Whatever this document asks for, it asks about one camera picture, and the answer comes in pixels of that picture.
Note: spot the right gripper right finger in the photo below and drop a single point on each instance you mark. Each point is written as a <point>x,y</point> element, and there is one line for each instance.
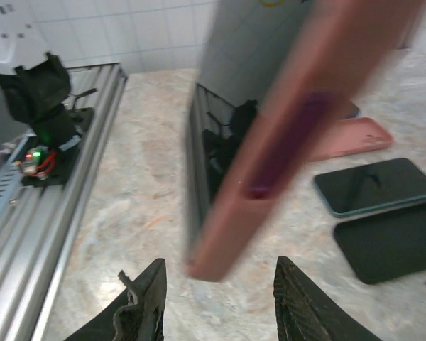
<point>298,309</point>

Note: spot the dark pink phone case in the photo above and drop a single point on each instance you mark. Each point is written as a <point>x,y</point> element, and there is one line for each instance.
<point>270,160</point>

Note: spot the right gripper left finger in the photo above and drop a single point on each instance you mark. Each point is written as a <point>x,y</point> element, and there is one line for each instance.
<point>145,305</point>

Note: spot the black phone case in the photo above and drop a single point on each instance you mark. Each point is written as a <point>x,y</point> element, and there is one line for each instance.
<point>394,241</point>

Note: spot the aluminium mounting rail beam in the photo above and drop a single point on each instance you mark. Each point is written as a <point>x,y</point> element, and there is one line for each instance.
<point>57,231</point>

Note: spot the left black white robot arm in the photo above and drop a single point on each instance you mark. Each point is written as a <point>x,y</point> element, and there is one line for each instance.
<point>39,99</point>

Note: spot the black smartphone teal edge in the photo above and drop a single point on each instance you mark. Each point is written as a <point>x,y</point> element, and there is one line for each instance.
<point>376,184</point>

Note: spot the light pink phone case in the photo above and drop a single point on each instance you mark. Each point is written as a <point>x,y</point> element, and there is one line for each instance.
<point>358,138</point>

